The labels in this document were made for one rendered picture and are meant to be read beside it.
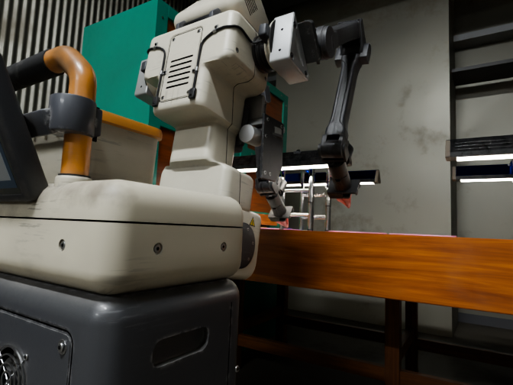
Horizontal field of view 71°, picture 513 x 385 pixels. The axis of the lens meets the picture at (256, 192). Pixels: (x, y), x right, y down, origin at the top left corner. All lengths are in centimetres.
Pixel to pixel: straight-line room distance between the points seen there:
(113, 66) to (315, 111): 225
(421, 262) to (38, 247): 93
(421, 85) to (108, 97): 254
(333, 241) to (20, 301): 88
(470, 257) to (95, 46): 189
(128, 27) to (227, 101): 119
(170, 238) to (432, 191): 294
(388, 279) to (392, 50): 280
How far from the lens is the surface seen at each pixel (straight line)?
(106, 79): 199
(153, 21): 186
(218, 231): 50
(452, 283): 111
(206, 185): 81
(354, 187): 122
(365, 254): 114
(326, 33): 96
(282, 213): 154
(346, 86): 123
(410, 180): 330
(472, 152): 142
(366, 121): 350
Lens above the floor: 76
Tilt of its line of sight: 6 degrees up
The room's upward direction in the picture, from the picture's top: 3 degrees clockwise
